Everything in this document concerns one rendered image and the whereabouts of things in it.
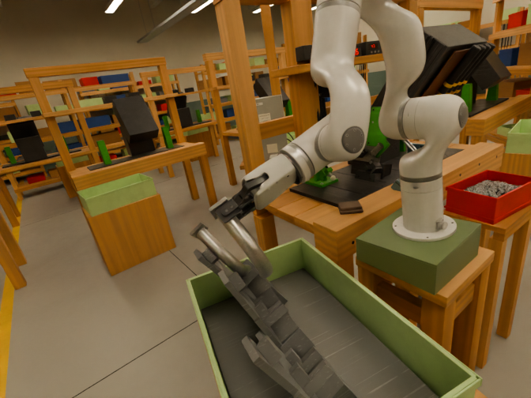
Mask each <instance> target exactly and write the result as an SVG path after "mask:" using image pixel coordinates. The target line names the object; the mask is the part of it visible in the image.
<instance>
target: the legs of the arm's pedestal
mask: <svg viewBox="0 0 531 398"><path fill-rule="evenodd" d="M490 266H491V264H490V265H489V266H488V267H487V268H486V269H485V270H484V271H483V272H482V273H481V274H480V275H479V276H478V277H477V278H476V279H475V280H474V281H473V282H472V283H471V284H470V285H469V286H468V287H467V288H466V289H465V290H464V291H463V292H462V293H461V294H460V295H459V296H458V297H457V298H456V299H455V300H454V301H453V302H452V303H451V304H450V305H449V306H448V307H447V308H444V307H442V306H440V305H438V304H436V303H434V302H432V301H430V300H428V299H425V298H423V297H422V299H420V298H418V295H417V294H415V293H413V292H411V291H409V290H407V289H405V288H403V287H400V286H398V285H396V284H395V286H394V285H392V282H390V281H389V280H386V279H384V278H382V277H381V276H378V275H375V274H374V273H372V272H369V271H367V270H366V269H364V268H361V267H360V266H358V280H359V282H360V283H361V284H362V285H364V286H365V287H366V288H367V289H369V290H370V291H371V292H373V293H374V294H375V295H377V296H378V297H379V298H380V299H381V300H382V301H384V302H385V303H387V304H388V305H389V306H391V307H392V308H393V309H395V310H396V311H397V312H398V313H399V314H400V315H402V316H403V317H405V318H406V319H407V320H408V321H410V322H411V323H413V324H414V325H415V326H416V327H417V323H418V324H420V330H421V331H422V332H424V333H425V334H426V335H428V336H429V337H431V338H432V339H433V340H434V341H435V342H436V343H437V344H439V345H440V346H442V347H443V348H444V349H446V350H447V351H448V352H449V353H451V354H452V355H453V356H454V357H455V358H457V359H458V360H460V361H461V362H462V363H464V364H465V365H466V366H467V367H468V368H470V369H471V370H472V371H475V365H476V356H477V350H478V345H479V339H480V330H481V324H482V319H483V313H484V304H485V298H486V292H487V287H488V277H489V272H490Z"/></svg>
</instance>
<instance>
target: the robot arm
mask: <svg viewBox="0 0 531 398"><path fill-rule="evenodd" d="M360 18H361V19H362V20H364V21H365V22H366V23H367V24H369V25H370V26H371V27H372V29H373V30H374V31H375V33H376V35H377V37H378V40H379V42H380V45H381V48H382V55H383V58H384V62H385V67H386V91H385V95H384V99H383V101H382V106H381V110H380V113H379V117H378V126H379V129H380V130H381V132H382V134H383V135H384V136H386V137H388V138H390V139H394V140H415V139H424V140H425V145H424V146H423V147H422V148H418V149H417V150H414V151H412V152H409V153H407V154H405V155H403V156H402V157H401V159H400V162H399V175H400V185H401V204H402V215H403V216H400V217H398V218H396V220H395V221H394V222H393V230H394V232H395V233H396V234H397V235H399V236H400V237H402V238H406V239H408V240H412V241H417V242H434V241H438V240H443V239H445V238H449V237H450V236H451V235H453V234H454V233H455V232H456V230H457V224H456V222H455V221H454V220H453V219H451V218H450V217H449V216H446V215H443V156H444V153H445V151H446V149H447V148H448V146H449V145H450V143H451V142H452V141H453V140H454V139H455V137H456V136H457V135H458V134H459V133H460V132H461V131H462V130H463V128H464V127H465V124H466V123H467V120H468V117H469V112H468V107H467V105H466V103H465V101H464V100H463V99H462V98H461V97H459V96H456V95H451V94H442V95H434V96H422V97H416V98H409V97H408V88H409V86H410V85H411V84H412V83H413V82H414V81H415V80H416V79H417V78H418V77H419V76H420V75H421V73H422V71H423V69H424V66H425V62H426V47H425V41H424V31H423V27H422V24H421V22H420V19H419V18H418V16H417V15H415V14H414V13H413V12H410V11H408V10H406V9H404V8H402V7H400V6H398V5H397V4H395V3H394V2H393V1H392V0H317V4H316V11H315V19H314V34H313V42H312V49H311V77H312V79H313V81H314V82H315V83H316V84H317V85H319V86H322V87H325V88H328V89H329V92H330V113H329V114H328V115H327V116H326V117H325V118H323V119H322V120H320V121H319V122H317V123H316V124H314V125H313V126H312V127H311V128H310V129H308V130H307V131H305V132H304V133H302V134H301V135H300V136H298V137H297V138H296V139H295V140H293V141H292V142H290V143H289V144H288V145H286V146H285V147H283V148H282V149H281V150H280V151H279V154H278V155H277V156H275V157H273V158H272V159H270V160H268V161H266V162H265V163H263V164H262V165H260V166H259V167H257V168H255V169H254V170H253V171H252V172H250V173H249V174H247V175H245V176H244V177H243V178H242V181H241V183H242V189H241V190H240V191H239V192H238V193H237V194H236V195H234V196H233V197H232V198H231V199H230V200H229V201H227V202H226V203H224V204H223V205H221V206H220V207H219V208H218V209H217V210H216V211H215V212H216V214H217V215H218V216H219V217H220V219H221V220H222V221H223V223H227V222H228V221H229V220H231V219H232V218H234V217H235V216H236V217H237V218H238V219H239V220H241V219H242V218H243V217H244V216H246V215H247V214H249V213H250V212H253V211H254V210H255V209H257V210H261V209H263V208H264V207H266V206H267V205H269V204H270V203H271V202H272V201H274V200H275V199H276V198H278V197H279V196H280V195H281V194H282V193H283V192H284V191H285V190H287V189H288V188H289V187H290V186H291V185H292V184H293V183H295V184H297V185H299V184H300V183H305V182H306V181H308V180H309V179H310V178H311V177H312V176H314V175H315V174H317V173H318V172H319V171H320V170H321V169H323V168H324V167H325V166H327V165H328V164H330V163H333V162H346V161H350V160H354V159H355V158H357V157H358V156H359V155H360V154H361V152H362V151H363V149H364V146H365V144H366V141H367V134H368V129H369V122H370V115H371V95H370V92H369V88H368V86H367V83H366V81H365V80H364V79H363V78H362V76H361V75H360V74H359V73H358V72H357V71H356V69H355V67H354V58H355V52H356V41H357V36H358V30H359V23H360ZM252 201H254V202H253V203H252Z"/></svg>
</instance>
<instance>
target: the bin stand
mask: <svg viewBox="0 0 531 398"><path fill-rule="evenodd" d="M443 215H446V216H449V217H450V218H455V219H459V220H466V221H470V222H474V223H481V228H483V229H487V230H490V231H494V233H493V235H492V236H491V237H489V240H488V249H489V250H493V251H495V256H494V261H493V262H492V263H491V266H490V272H489V277H488V287H487V292H486V298H485V304H484V313H483V319H482V324H481V330H480V339H479V345H478V350H477V356H476V366H477V367H479V368H481V369H483V368H484V366H485V365H486V363H487V358H488V350H489V345H490V340H491V331H492V326H493V321H494V316H495V308H496V303H497V298H498V293H499V285H500V280H501V275H502V270H503V261H504V256H505V252H506V247H507V239H508V238H509V237H510V236H511V235H512V234H514V236H513V241H512V246H511V250H510V259H509V263H508V268H507V276H506V281H505V286H504V290H503V298H502V303H501V308H500V312H499V321H498V325H497V330H496V334H498V335H500V336H502V337H503V338H505V339H507V337H508V336H509V335H510V332H511V328H512V324H513V320H514V312H515V308H516V304H517V300H518V292H519V288H520V284H521V280H522V273H523V268H524V264H525V257H526V253H527V249H528V245H529V237H530V233H531V205H529V206H527V207H525V208H524V209H522V210H520V211H518V212H516V213H515V214H513V215H511V216H508V217H507V218H506V219H504V220H501V221H499V222H498V223H496V224H494V225H491V224H489V223H484V222H481V221H479V220H474V219H471V218H469V217H466V216H461V215H458V214H456V213H452V212H448V211H446V209H444V210H443Z"/></svg>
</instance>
